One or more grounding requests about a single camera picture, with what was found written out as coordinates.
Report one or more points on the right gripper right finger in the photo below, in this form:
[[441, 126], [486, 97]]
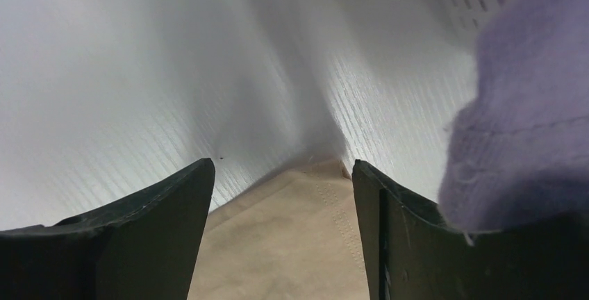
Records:
[[409, 253]]

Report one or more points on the beige t shirt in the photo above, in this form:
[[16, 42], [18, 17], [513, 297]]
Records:
[[294, 236]]

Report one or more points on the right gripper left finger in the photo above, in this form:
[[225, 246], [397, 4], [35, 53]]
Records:
[[142, 246]]

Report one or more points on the lavender t shirt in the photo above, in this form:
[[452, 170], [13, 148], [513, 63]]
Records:
[[518, 151]]

